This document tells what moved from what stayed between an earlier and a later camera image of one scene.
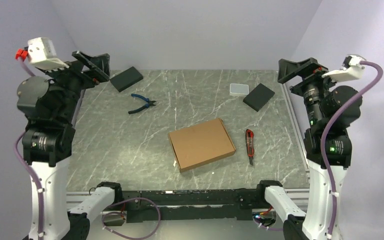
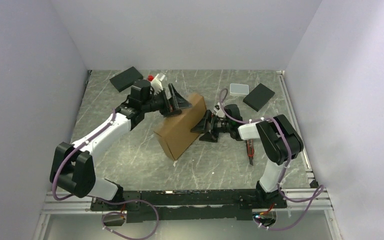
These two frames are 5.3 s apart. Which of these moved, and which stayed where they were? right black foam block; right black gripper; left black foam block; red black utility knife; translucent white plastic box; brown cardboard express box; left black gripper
Moved: brown cardboard express box; left black gripper; right black gripper
Stayed: left black foam block; red black utility knife; translucent white plastic box; right black foam block
